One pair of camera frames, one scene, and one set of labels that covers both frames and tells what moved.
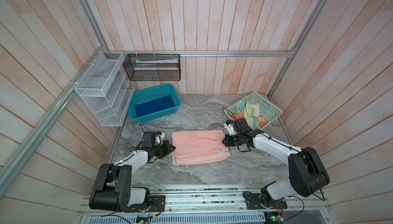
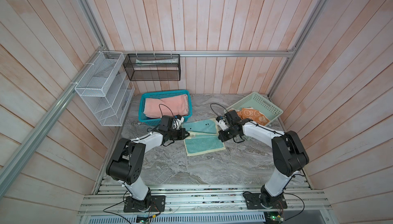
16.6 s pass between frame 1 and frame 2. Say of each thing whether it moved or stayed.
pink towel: moved
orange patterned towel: stayed
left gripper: moved
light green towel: moved
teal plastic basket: moved
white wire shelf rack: stayed
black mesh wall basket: stayed
